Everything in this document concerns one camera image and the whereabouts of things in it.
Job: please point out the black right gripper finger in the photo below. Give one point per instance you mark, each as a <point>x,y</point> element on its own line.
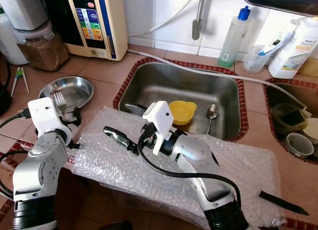
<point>119,137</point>
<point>135,110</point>

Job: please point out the steel fork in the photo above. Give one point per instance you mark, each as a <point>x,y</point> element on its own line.
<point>60,98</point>

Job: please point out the yellow plastic bowl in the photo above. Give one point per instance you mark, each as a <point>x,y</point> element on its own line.
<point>184,113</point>

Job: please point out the steel spoon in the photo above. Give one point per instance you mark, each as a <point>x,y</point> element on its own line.
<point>211,111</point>

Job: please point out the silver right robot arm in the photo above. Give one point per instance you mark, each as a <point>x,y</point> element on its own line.
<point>198,158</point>

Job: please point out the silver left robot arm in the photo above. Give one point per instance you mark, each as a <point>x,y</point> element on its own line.
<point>37,175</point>

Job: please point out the clear bubble wrap sheet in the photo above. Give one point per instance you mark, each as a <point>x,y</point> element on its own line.
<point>129,185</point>

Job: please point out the cream water ionizer appliance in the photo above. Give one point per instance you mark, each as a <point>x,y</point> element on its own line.
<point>82,50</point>

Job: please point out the brown filled plastic jar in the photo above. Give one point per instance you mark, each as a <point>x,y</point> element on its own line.
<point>44,53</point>

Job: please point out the green clip training chopsticks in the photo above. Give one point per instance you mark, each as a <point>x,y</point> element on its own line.
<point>19,72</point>

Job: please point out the black kettle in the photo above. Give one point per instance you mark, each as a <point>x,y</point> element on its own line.
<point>4,91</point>

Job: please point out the white canister green band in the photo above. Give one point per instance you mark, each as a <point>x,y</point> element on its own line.
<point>10,41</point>

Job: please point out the clear bottle blue cap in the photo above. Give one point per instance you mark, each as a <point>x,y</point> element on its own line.
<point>231,48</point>

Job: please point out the white plastic appliance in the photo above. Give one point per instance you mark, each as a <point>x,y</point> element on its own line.
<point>27,11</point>

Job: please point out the green translucent cup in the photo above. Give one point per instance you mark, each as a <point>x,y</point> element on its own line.
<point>280,115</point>

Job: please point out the long black tape strip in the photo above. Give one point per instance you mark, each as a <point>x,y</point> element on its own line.
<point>283,202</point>

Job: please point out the grey white rimmed cup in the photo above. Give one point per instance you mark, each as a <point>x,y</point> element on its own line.
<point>298,145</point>

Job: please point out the white blue tube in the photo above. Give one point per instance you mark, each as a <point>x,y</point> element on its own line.
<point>280,43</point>

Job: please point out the white detergent bottle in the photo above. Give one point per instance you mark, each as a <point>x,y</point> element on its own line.
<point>290,56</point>

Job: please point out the white bowl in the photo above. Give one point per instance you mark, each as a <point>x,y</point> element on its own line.
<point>312,133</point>

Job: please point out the yellow sponge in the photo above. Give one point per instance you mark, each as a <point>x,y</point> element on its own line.
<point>310,66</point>

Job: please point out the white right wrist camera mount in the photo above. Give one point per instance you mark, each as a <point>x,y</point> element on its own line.
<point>156,118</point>

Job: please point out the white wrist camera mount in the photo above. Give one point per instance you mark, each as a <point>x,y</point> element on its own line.
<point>156,118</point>
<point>42,113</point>

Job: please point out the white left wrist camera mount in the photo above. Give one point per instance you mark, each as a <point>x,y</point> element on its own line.
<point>42,113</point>

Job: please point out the cream steel wall faucet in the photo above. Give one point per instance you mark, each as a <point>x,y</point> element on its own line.
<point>198,21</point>

